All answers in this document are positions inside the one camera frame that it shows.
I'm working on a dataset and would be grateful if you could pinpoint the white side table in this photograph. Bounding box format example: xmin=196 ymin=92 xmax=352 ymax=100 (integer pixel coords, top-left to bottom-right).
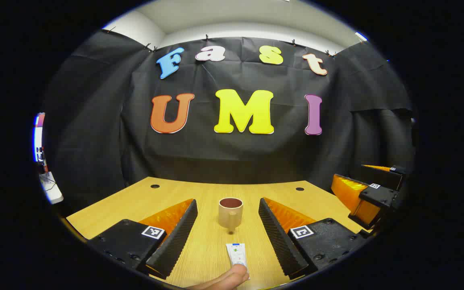
xmin=40 ymin=172 xmax=64 ymax=204

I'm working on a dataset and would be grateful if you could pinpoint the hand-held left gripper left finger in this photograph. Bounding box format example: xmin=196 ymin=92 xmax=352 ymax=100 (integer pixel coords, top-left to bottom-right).
xmin=89 ymin=199 xmax=199 ymax=278

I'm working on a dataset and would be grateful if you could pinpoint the beige cup with brown inside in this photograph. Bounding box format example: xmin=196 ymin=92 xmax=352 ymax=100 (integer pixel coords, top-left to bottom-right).
xmin=218 ymin=197 xmax=244 ymax=234

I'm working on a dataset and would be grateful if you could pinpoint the bright monitor screen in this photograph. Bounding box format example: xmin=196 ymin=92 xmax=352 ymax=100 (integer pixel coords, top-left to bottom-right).
xmin=34 ymin=113 xmax=46 ymax=162

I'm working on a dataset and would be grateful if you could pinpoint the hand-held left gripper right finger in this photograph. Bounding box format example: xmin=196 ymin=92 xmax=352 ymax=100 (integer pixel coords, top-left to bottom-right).
xmin=258 ymin=197 xmax=367 ymax=278

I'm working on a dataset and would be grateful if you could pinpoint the black backdrop cloth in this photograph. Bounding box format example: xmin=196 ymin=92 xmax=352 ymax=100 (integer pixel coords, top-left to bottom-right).
xmin=41 ymin=30 xmax=416 ymax=204

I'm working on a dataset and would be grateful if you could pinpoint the white toothpaste tube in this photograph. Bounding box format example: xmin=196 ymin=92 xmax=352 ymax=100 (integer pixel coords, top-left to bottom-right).
xmin=226 ymin=243 xmax=251 ymax=280

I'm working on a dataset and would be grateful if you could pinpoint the wooden desktop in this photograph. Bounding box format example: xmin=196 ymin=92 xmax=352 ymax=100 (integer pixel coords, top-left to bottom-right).
xmin=66 ymin=176 xmax=371 ymax=290

